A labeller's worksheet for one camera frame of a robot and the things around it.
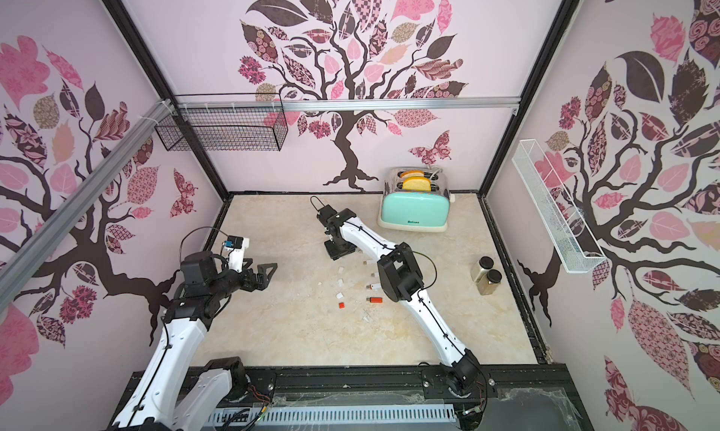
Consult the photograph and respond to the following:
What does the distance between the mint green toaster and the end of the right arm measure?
0.73 ft

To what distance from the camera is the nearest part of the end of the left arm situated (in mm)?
692

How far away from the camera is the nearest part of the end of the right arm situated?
30.6 inches

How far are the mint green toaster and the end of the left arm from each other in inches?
19.2

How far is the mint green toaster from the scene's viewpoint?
100 cm
